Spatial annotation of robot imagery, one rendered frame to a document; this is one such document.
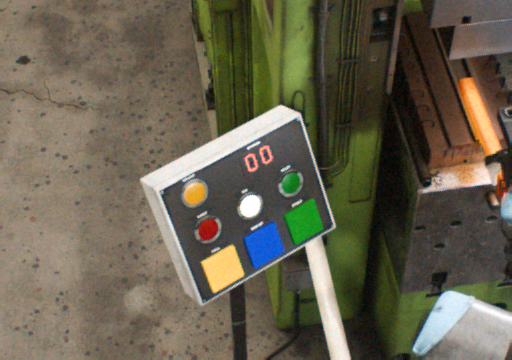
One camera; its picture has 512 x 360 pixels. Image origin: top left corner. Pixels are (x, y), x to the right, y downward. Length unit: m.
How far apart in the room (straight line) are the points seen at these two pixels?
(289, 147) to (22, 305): 1.43
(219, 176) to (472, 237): 0.77
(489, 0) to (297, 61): 0.44
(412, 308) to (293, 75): 0.82
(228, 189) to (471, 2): 0.58
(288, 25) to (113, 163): 1.54
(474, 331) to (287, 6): 0.80
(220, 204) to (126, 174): 1.50
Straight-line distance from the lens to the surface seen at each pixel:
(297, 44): 2.20
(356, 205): 2.71
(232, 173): 2.06
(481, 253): 2.65
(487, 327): 1.66
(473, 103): 2.41
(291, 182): 2.13
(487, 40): 2.13
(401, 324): 2.89
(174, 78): 3.81
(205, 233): 2.07
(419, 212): 2.43
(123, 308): 3.27
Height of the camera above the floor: 2.80
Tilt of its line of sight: 53 degrees down
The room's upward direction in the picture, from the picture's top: 1 degrees counter-clockwise
